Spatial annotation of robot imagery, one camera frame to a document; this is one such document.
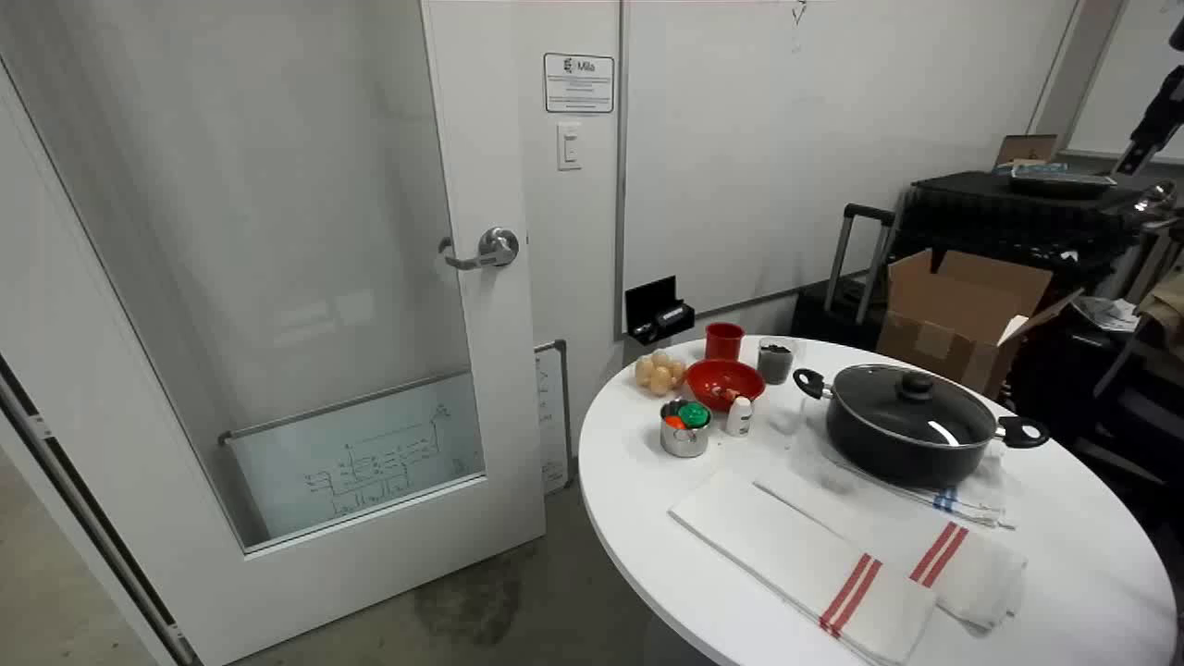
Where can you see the small brown box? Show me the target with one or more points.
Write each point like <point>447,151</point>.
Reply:
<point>1027,151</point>

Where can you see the open cardboard box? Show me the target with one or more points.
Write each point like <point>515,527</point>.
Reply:
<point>948,309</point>

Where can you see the black suitcase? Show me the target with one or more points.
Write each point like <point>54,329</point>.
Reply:
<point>835,318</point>

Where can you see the white door with glass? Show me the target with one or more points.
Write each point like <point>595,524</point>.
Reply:
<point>502,409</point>

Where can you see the white light switch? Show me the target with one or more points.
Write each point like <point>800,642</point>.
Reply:
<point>568,146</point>

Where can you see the white red-striped towel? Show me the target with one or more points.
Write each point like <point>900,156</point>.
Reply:
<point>984,578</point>
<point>788,558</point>

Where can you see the white blue-striped towel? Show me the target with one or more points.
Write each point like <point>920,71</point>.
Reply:
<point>973,505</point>

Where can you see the red bowl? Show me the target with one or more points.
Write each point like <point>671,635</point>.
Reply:
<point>722,378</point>

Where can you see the black cooking pot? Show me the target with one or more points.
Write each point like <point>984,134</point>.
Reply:
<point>909,451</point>

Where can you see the glass pot lid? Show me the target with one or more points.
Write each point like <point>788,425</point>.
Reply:
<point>891,403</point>

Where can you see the red cup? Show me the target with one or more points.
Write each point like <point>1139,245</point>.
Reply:
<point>722,344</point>

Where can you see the white wall sign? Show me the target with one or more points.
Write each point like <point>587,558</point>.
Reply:
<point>579,85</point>

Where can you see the steel tin with colourful items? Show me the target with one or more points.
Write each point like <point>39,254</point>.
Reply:
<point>687,430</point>

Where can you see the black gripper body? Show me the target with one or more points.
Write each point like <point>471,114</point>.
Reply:
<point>1157,122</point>

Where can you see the pale bread rolls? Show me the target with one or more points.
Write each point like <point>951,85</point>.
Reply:
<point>660,376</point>

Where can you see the white salt shaker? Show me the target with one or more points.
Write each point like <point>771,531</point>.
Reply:
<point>739,415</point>

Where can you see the black covered side table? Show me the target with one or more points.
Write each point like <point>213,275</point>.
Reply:
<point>999,217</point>

